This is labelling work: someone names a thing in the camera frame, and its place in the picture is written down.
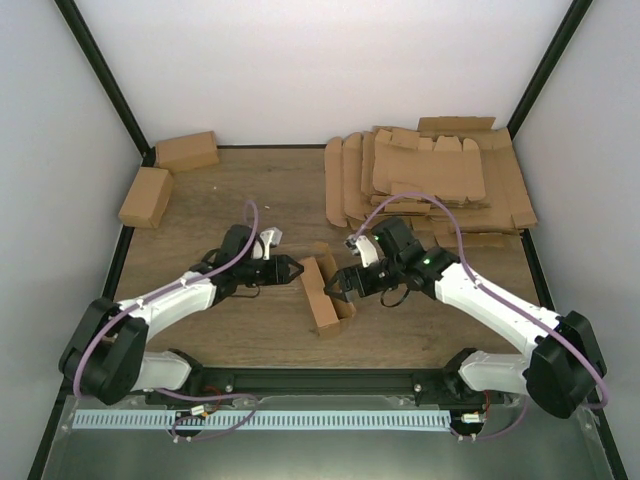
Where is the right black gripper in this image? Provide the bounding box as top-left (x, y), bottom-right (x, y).
top-left (324, 257), bottom-right (403, 303)

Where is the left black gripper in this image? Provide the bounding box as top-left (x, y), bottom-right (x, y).
top-left (237, 255), bottom-right (305, 286)

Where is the cardboard box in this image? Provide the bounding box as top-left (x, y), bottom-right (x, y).
top-left (118, 167), bottom-right (174, 229)
top-left (299, 242), bottom-right (356, 340)
top-left (155, 131), bottom-right (220, 173)

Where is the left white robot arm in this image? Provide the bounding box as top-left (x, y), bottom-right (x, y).
top-left (58, 224), bottom-right (304, 405)

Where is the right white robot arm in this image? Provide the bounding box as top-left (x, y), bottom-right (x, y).
top-left (324, 217), bottom-right (606, 419)

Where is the stack of flat cardboard blanks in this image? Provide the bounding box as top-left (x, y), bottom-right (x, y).
top-left (324, 117), bottom-right (538, 246)

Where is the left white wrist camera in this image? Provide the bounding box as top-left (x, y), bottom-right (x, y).
top-left (260, 227), bottom-right (283, 260)

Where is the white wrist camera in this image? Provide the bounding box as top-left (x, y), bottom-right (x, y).
top-left (260, 227), bottom-right (283, 260)
top-left (345, 234), bottom-right (379, 268)

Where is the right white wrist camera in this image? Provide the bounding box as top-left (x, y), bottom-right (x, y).
top-left (345, 234), bottom-right (379, 268)

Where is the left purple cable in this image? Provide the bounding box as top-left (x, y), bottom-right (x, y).
top-left (72, 200), bottom-right (259, 399)

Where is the black aluminium frame rail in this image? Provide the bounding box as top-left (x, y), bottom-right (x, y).
top-left (178, 365), bottom-right (484, 406)

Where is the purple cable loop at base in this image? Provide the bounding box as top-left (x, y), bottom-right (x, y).
top-left (149, 389), bottom-right (259, 445)

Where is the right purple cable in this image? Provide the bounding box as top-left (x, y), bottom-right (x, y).
top-left (346, 192), bottom-right (610, 441)

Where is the light blue slotted cable duct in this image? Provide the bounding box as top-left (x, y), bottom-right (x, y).
top-left (72, 409), bottom-right (451, 432)

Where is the left black frame post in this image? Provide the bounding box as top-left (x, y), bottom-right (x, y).
top-left (54, 0), bottom-right (155, 167)

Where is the black frame post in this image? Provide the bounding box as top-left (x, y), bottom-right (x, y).
top-left (54, 0), bottom-right (155, 167)
top-left (507, 0), bottom-right (593, 139)

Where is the right black frame post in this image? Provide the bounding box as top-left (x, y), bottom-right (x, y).
top-left (507, 0), bottom-right (593, 139)

